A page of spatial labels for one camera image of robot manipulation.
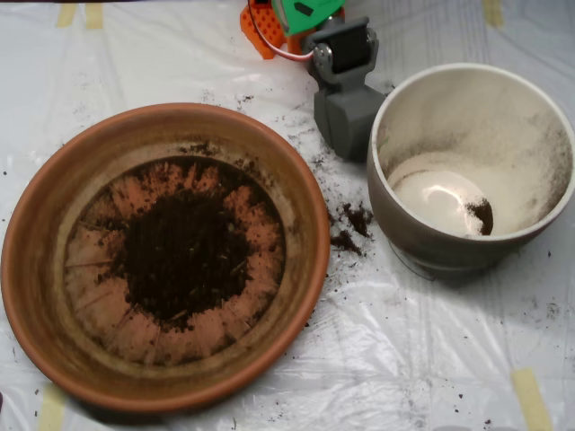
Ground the spilled soil clump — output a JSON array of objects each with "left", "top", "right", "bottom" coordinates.
[{"left": 330, "top": 201, "right": 374, "bottom": 257}]

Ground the white ceramic pot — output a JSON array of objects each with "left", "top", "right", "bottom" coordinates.
[{"left": 366, "top": 62, "right": 575, "bottom": 283}]

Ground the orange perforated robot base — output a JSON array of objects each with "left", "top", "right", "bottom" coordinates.
[{"left": 240, "top": 0, "right": 315, "bottom": 60}]

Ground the red white gripper servo cable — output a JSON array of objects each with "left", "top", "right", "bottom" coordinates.
[{"left": 251, "top": 13, "right": 315, "bottom": 63}]

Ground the clear plastic sheet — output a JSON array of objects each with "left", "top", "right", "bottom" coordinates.
[{"left": 0, "top": 2, "right": 575, "bottom": 431}]

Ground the dark soil pile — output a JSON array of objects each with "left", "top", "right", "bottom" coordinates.
[{"left": 96, "top": 154, "right": 270, "bottom": 336}]

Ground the terracotta saucer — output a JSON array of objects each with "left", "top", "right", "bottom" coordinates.
[{"left": 0, "top": 101, "right": 332, "bottom": 414}]

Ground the beige masking tape strip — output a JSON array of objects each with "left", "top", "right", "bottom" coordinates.
[
  {"left": 38, "top": 383, "right": 68, "bottom": 431},
  {"left": 56, "top": 3, "right": 77, "bottom": 29},
  {"left": 510, "top": 367, "right": 553, "bottom": 431},
  {"left": 482, "top": 0, "right": 504, "bottom": 28},
  {"left": 84, "top": 3, "right": 105, "bottom": 31}
]

